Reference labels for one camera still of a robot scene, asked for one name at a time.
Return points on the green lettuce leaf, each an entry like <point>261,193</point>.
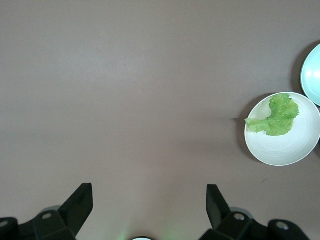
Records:
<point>280,117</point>

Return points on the beige round plate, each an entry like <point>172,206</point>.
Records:
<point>282,150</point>

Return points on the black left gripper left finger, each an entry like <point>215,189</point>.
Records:
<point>72,215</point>

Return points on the light green round plate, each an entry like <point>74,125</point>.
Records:
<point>312,80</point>

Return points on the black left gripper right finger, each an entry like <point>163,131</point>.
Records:
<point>220,215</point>

